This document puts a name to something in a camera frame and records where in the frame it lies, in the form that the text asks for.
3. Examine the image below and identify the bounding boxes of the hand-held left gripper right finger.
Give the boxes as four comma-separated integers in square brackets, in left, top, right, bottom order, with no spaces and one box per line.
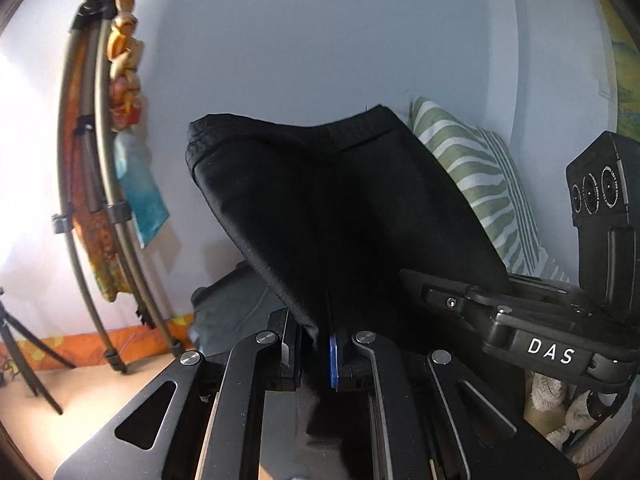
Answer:
[326,326,582,480]

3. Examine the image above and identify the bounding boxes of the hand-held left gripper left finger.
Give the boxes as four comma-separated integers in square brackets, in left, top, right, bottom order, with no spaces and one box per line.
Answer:
[52,309,304,480]

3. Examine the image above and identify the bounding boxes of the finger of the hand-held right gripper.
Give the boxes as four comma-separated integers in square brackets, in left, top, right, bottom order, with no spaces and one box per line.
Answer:
[399,267,503,322]
[506,273,582,294]

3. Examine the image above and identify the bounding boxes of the black pants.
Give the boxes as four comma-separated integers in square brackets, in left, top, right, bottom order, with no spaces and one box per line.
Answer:
[185,105,513,480]

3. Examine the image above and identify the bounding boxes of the person's right hand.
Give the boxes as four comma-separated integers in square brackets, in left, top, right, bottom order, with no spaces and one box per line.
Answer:
[522,370,639,468]

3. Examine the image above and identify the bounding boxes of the dark grey cloth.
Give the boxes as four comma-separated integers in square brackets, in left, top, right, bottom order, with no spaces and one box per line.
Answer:
[191,260,288,357]

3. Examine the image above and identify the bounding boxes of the green striped pillow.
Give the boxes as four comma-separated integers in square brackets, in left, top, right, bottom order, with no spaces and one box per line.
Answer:
[407,97,572,284]

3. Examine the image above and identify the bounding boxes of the grey folding hoop rack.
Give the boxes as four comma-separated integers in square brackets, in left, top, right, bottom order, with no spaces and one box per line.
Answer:
[50,0,184,374]

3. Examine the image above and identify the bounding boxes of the teal hanging cloth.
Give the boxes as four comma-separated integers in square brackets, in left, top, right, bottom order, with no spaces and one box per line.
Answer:
[114,129,172,249]

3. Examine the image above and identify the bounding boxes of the beige blanket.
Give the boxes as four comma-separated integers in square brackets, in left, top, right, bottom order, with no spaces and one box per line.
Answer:
[0,355,201,480]

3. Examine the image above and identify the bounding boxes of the orange patterned hanging cloth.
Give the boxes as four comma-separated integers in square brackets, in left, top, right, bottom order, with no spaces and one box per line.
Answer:
[64,57,132,302]

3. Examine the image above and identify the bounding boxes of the black tripod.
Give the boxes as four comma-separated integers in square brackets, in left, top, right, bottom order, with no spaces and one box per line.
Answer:
[0,287,64,416]

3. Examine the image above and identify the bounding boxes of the orange decorative garland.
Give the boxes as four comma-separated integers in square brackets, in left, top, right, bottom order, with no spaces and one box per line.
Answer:
[89,0,147,133]

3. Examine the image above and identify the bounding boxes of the yellow green wall hanging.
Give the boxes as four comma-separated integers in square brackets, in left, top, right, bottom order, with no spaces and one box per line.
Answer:
[594,0,640,137]

